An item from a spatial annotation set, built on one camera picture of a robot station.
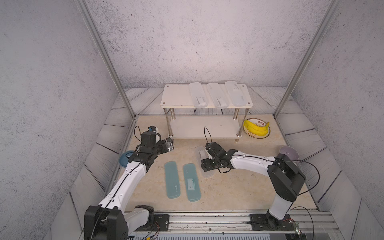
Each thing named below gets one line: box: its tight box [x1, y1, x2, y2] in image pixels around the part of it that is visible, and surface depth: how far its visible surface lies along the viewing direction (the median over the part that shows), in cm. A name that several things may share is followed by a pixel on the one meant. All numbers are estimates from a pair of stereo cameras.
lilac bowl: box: [279, 145, 300, 161], surface depth 96 cm
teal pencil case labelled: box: [183, 163, 201, 202], surface depth 86 cm
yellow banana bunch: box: [243, 120, 270, 137], surface depth 108 cm
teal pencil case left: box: [164, 161, 181, 199], surface depth 89 cm
